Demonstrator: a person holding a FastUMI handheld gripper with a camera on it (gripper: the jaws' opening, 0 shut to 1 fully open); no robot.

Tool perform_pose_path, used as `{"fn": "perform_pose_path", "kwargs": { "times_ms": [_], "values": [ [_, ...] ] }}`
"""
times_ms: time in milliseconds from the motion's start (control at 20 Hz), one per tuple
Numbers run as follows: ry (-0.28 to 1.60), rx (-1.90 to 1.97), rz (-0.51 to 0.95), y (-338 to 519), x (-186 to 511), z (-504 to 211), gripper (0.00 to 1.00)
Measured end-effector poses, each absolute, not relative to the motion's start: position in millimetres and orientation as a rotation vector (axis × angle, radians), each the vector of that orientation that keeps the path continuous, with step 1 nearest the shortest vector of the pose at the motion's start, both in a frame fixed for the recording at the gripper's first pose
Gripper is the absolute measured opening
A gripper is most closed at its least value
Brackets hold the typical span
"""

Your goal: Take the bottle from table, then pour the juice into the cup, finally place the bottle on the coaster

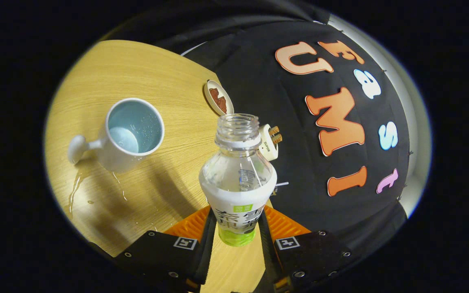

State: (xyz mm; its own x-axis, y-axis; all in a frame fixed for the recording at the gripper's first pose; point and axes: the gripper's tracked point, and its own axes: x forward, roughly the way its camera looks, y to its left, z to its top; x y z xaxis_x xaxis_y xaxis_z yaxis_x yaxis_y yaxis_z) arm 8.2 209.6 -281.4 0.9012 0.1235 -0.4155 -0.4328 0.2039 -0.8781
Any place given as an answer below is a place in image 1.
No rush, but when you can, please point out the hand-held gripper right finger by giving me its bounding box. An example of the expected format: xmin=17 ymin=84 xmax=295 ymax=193
xmin=258 ymin=206 xmax=351 ymax=291

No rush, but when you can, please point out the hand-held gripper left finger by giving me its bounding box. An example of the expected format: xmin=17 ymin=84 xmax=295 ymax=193
xmin=114 ymin=206 xmax=217 ymax=291

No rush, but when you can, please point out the clear juice bottle green label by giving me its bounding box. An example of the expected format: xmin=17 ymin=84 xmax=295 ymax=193
xmin=199 ymin=114 xmax=278 ymax=247

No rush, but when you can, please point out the white cup blue inside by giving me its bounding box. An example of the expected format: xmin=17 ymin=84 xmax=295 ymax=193
xmin=68 ymin=98 xmax=165 ymax=173

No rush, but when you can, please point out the white toaster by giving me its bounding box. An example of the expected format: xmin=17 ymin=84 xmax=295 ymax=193
xmin=258 ymin=124 xmax=283 ymax=161

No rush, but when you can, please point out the white oval plate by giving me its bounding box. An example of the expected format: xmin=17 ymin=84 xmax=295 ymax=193
xmin=204 ymin=80 xmax=235 ymax=117

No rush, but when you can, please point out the wooden table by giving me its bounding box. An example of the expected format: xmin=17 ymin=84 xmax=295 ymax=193
xmin=44 ymin=39 xmax=276 ymax=293

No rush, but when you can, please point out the black backdrop cloth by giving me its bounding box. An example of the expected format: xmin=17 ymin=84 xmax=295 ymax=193
xmin=108 ymin=0 xmax=412 ymax=261

